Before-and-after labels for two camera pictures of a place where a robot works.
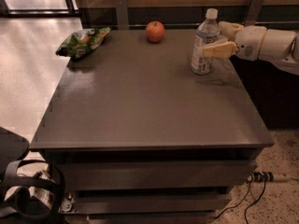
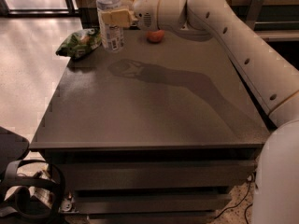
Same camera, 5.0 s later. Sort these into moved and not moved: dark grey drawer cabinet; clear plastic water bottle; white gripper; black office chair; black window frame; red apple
Moved: clear plastic water bottle; white gripper
Not moved: black window frame; dark grey drawer cabinet; red apple; black office chair
